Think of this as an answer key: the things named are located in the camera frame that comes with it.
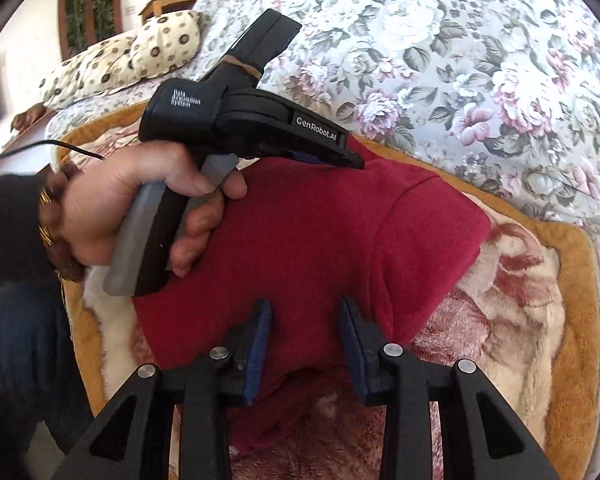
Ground brown object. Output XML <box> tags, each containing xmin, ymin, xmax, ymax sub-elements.
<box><xmin>10</xmin><ymin>101</ymin><xmax>51</xmax><ymax>133</ymax></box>

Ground black cable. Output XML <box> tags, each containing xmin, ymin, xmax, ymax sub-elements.
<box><xmin>0</xmin><ymin>139</ymin><xmax>106</xmax><ymax>162</ymax></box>

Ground gold bangle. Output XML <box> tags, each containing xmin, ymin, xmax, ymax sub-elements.
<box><xmin>36</xmin><ymin>185</ymin><xmax>58</xmax><ymax>251</ymax></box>

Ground wooden furniture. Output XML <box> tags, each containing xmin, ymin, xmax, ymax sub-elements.
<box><xmin>137</xmin><ymin>0</ymin><xmax>206</xmax><ymax>18</ymax></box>

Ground person's blue jeans leg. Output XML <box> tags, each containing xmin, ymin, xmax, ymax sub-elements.
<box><xmin>0</xmin><ymin>280</ymin><xmax>96</xmax><ymax>480</ymax></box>

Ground cream ring-print pillow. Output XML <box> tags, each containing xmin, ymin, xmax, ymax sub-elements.
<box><xmin>37</xmin><ymin>30</ymin><xmax>143</xmax><ymax>111</ymax></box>
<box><xmin>130</xmin><ymin>10</ymin><xmax>203</xmax><ymax>80</ymax></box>

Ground plush blanket with tan border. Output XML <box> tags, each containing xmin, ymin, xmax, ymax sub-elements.
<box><xmin>50</xmin><ymin>100</ymin><xmax>600</xmax><ymax>480</ymax></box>

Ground dark red sweater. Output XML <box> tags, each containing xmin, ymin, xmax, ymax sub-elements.
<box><xmin>132</xmin><ymin>152</ymin><xmax>493</xmax><ymax>456</ymax></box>

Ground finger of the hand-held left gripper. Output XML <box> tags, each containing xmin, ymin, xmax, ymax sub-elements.
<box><xmin>287</xmin><ymin>135</ymin><xmax>366</xmax><ymax>171</ymax></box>

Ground person's left hand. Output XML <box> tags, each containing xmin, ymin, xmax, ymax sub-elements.
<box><xmin>55</xmin><ymin>140</ymin><xmax>248</xmax><ymax>281</ymax></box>

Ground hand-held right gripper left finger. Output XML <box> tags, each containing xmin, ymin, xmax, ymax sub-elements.
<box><xmin>50</xmin><ymin>299</ymin><xmax>273</xmax><ymax>480</ymax></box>

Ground wooden framed window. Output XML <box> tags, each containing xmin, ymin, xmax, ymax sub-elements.
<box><xmin>57</xmin><ymin>0</ymin><xmax>123</xmax><ymax>61</ymax></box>

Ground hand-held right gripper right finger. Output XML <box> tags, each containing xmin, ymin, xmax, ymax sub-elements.
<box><xmin>339</xmin><ymin>297</ymin><xmax>561</xmax><ymax>480</ymax></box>

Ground floral bedspread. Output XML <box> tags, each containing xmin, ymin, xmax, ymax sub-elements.
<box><xmin>45</xmin><ymin>0</ymin><xmax>600</xmax><ymax>461</ymax></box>

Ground person's left forearm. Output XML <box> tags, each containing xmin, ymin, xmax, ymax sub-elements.
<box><xmin>0</xmin><ymin>167</ymin><xmax>66</xmax><ymax>288</ymax></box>

